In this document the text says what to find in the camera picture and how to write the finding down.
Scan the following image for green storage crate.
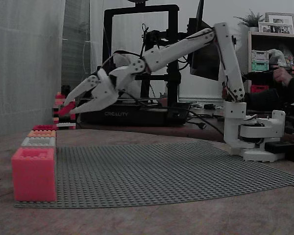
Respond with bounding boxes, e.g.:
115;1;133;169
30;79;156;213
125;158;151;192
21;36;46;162
251;60;270;72

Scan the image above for red storage crate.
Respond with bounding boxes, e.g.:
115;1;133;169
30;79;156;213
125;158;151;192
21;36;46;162
250;85;270;94

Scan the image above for small white picture frame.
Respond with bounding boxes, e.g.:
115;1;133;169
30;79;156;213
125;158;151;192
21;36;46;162
258;21;294;35

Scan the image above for black computer monitor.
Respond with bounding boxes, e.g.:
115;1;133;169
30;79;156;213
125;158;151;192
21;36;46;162
187;0;222;81

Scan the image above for large white picture frame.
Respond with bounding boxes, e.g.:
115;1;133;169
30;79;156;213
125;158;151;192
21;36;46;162
265;12;294;35

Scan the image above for white sheer curtain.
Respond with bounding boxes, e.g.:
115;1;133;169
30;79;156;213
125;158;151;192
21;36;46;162
0;0;67;138

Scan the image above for grey brick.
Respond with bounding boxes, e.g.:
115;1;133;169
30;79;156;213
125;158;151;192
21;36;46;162
21;136;57;148

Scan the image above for large pink brick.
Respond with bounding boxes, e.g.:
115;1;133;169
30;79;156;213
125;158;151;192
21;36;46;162
11;147;57;202

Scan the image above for wooden shelf unit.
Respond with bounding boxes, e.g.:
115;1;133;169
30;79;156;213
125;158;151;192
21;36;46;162
247;31;294;94

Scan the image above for grey studded baseplate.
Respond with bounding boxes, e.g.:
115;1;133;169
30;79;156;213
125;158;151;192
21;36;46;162
14;141;294;209

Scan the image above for dark pink brick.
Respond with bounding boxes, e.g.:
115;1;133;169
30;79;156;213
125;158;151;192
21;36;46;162
32;124;57;131

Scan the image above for person's hand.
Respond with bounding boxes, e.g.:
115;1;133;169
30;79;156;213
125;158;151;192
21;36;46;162
272;67;294;87

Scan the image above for orange brick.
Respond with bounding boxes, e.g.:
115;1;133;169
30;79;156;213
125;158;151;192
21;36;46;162
26;130;57;138

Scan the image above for black Creality 3D printer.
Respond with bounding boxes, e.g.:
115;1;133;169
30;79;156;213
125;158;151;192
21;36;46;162
79;3;192;127

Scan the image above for red black bricks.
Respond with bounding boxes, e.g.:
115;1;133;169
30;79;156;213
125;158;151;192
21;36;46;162
52;85;77;130

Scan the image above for white storage crate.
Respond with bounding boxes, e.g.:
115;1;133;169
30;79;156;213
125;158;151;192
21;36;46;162
251;49;270;61

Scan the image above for green potted plant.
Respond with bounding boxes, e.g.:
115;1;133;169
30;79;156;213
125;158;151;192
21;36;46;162
233;9;265;32

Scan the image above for red brick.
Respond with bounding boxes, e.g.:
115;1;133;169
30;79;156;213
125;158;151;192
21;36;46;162
58;101;76;117

